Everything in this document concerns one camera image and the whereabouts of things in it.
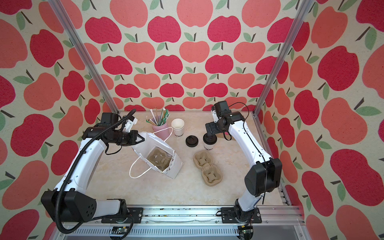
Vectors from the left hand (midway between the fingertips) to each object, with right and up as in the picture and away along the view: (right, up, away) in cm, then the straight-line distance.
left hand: (145, 139), depth 76 cm
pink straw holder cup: (+9, +4, -1) cm, 10 cm away
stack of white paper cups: (+15, +8, +23) cm, 29 cm away
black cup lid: (+35, -1, +15) cm, 38 cm away
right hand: (+40, +6, +8) cm, 41 cm away
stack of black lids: (+24, -4, +25) cm, 35 cm away
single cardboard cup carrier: (+4, -14, +17) cm, 22 cm away
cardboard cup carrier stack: (+36, -22, +9) cm, 43 cm away
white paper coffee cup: (+34, -7, +21) cm, 41 cm away
